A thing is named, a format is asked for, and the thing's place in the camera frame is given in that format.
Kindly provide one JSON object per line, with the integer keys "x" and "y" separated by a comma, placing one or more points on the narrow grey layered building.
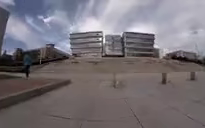
{"x": 113, "y": 45}

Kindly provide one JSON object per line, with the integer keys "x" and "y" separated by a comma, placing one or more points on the tall white layered building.
{"x": 139, "y": 44}

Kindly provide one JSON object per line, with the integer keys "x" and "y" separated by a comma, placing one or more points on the grey concrete slab pavement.
{"x": 123, "y": 103}

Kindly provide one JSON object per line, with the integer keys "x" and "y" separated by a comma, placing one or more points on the dry grass slope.
{"x": 123, "y": 64}

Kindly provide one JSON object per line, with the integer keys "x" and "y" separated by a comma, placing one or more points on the low pale building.
{"x": 181, "y": 54}

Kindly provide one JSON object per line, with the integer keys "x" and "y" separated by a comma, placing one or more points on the person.
{"x": 27, "y": 65}

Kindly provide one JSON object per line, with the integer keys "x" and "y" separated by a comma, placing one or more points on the grey concrete kerb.
{"x": 30, "y": 93}

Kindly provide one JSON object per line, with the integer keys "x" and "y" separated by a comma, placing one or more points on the thin tall pole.
{"x": 195, "y": 43}

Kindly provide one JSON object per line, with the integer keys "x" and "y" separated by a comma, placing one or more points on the low brown building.
{"x": 45, "y": 53}

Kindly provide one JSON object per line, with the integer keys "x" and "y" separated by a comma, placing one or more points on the wide white layered building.
{"x": 86, "y": 44}

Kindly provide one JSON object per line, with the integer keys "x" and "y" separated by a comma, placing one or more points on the reddish-brown raised ground bed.
{"x": 13, "y": 87}

